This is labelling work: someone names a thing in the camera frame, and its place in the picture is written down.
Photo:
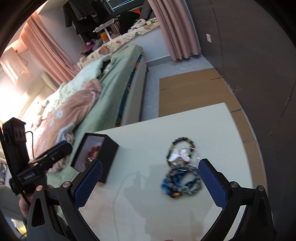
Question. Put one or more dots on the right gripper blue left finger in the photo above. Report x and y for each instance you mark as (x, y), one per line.
(54, 212)

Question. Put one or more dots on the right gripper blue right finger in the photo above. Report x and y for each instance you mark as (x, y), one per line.
(256, 222)

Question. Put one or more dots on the gold butterfly hair clip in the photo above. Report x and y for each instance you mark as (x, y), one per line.
(183, 154)

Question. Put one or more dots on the black jewelry box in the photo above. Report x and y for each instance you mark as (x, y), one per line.
(95, 146)

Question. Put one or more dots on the person's left hand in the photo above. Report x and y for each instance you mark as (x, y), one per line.
(24, 207)

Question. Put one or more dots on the pink duck fleece blanket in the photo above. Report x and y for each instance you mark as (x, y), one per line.
(57, 126)

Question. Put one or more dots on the white air conditioner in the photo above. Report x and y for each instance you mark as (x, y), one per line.
(49, 81)

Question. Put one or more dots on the green bed sheet mattress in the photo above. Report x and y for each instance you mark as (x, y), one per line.
(104, 112)

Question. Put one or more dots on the light green floral quilt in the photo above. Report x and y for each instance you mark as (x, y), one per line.
(65, 91)

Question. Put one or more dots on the pink curtain left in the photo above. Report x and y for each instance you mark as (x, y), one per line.
(46, 50)

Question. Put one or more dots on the pink curtain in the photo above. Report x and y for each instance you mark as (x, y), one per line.
(177, 27)
(46, 50)

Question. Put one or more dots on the patterned window seat cushion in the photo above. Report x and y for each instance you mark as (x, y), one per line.
(115, 44)

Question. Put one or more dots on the brown cardboard sheet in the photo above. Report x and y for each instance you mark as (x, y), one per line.
(206, 87)

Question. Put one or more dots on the hanging dark clothes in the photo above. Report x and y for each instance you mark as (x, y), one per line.
(85, 16)

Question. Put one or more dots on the dark wood wardrobe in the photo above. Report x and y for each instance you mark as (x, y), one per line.
(253, 48)

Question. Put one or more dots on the pink curtain right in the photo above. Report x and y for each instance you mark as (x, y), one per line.
(177, 27)

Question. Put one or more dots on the white wall switch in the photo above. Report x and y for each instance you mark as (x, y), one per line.
(208, 38)

